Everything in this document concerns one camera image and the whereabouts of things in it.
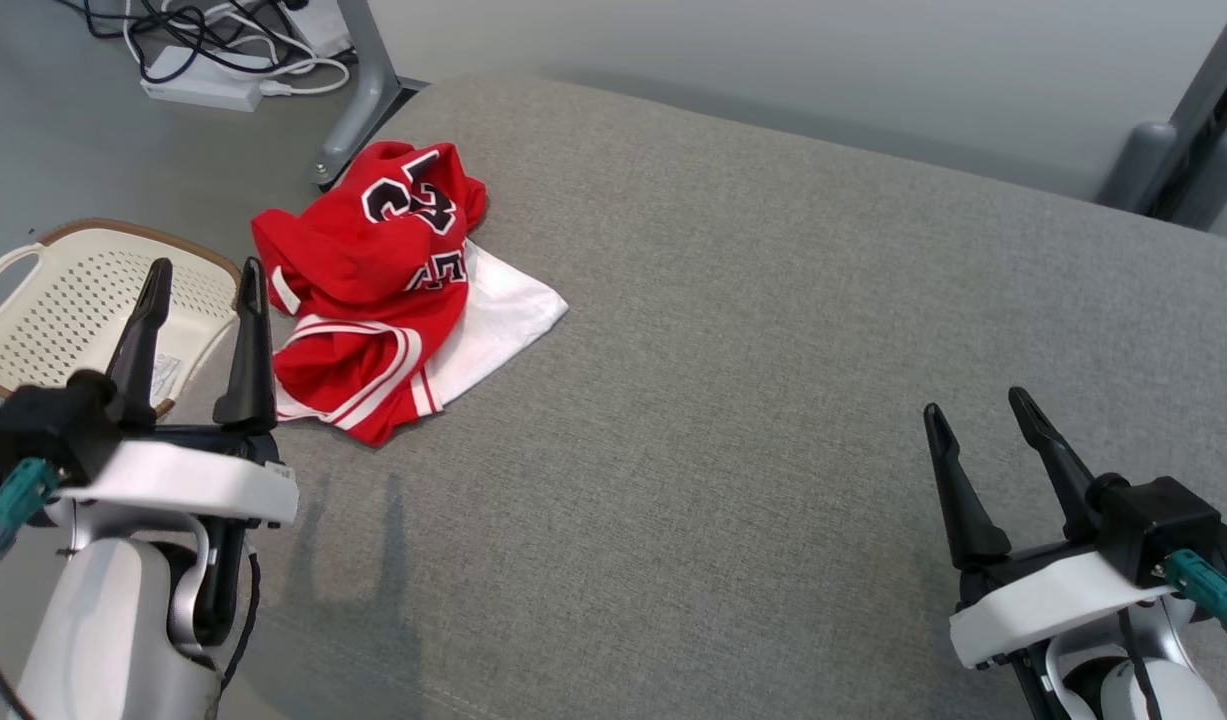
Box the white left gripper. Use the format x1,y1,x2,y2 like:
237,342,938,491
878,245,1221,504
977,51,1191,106
58,257,299,526

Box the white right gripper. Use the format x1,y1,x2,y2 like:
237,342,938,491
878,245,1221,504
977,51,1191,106
923,387,1179,669

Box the red basketball jersey white sleeves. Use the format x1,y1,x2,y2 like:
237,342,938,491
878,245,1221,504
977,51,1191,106
251,140,570,448

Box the cream perforated laundry basket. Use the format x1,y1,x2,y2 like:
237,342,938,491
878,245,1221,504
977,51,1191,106
0,218,244,419

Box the white power adapter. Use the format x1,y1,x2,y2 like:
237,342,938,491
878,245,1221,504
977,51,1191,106
141,45,264,113

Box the grey metal slanted leg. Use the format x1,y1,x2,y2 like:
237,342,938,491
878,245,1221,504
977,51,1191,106
311,0,429,191

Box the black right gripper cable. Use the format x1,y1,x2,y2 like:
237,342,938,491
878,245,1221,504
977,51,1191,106
1118,608,1162,720

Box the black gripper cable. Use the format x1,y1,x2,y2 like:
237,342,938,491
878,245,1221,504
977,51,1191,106
218,550,264,693
1118,608,1162,720

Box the teal left camera connector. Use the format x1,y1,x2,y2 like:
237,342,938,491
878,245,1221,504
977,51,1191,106
0,458,60,561

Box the teal camera connector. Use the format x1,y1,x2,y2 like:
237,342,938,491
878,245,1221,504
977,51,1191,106
0,458,60,561
1163,548,1227,646

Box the teal right camera connector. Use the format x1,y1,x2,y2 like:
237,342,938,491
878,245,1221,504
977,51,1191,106
1163,548,1227,646

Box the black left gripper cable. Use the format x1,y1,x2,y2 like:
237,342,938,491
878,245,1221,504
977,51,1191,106
218,550,264,693

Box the white power strip with cables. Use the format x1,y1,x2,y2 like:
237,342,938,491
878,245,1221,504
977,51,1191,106
123,0,352,98

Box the grey metal frame post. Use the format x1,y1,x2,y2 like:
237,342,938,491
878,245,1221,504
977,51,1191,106
1098,0,1227,233

